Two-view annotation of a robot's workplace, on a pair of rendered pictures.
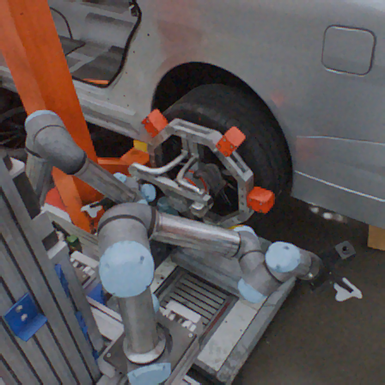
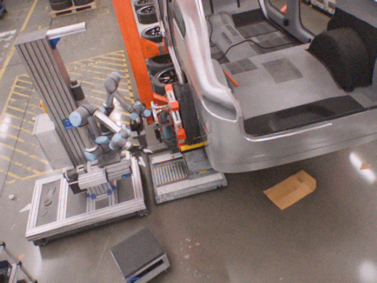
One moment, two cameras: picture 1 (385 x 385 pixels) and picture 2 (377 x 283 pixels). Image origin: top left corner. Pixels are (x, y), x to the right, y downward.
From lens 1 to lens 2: 230 cm
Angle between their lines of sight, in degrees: 35
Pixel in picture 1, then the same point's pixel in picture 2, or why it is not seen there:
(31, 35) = (129, 46)
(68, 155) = (108, 88)
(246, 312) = (185, 184)
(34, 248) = (73, 107)
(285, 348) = (188, 205)
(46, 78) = (134, 61)
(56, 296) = not seen: hidden behind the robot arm
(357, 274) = (245, 199)
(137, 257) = (75, 116)
